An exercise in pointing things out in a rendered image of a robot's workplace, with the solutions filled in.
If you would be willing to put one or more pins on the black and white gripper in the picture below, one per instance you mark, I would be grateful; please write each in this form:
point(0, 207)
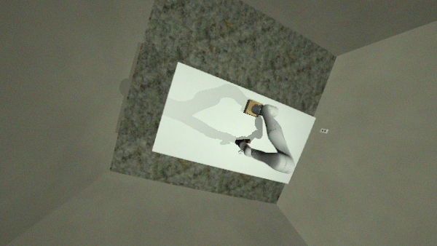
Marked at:
point(240, 143)

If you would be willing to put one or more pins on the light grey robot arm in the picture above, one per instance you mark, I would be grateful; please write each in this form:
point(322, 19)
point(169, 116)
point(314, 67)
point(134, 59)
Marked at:
point(277, 161)

